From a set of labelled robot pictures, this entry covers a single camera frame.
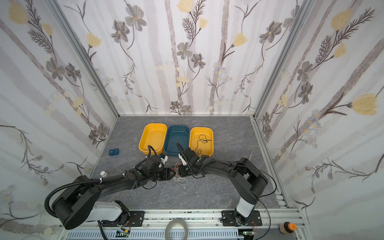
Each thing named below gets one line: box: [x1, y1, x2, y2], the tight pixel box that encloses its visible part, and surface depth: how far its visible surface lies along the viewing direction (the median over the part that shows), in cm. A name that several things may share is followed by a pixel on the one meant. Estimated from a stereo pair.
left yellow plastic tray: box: [138, 123, 168, 155], surface depth 107 cm
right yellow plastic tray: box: [189, 127, 214, 158], surface depth 106 cm
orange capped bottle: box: [279, 222, 297, 235], surface depth 67 cm
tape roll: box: [164, 218, 189, 240], surface depth 70 cm
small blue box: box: [108, 148, 119, 157], surface depth 100 cm
